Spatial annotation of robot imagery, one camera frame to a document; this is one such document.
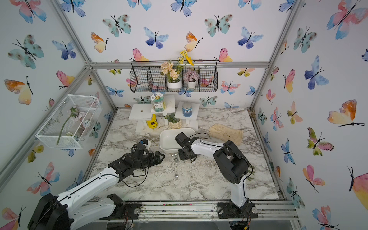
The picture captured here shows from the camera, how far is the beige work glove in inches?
40.7

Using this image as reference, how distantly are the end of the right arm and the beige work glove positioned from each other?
0.29 meters

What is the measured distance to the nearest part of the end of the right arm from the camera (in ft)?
2.28

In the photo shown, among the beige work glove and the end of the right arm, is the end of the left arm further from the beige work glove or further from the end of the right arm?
the beige work glove
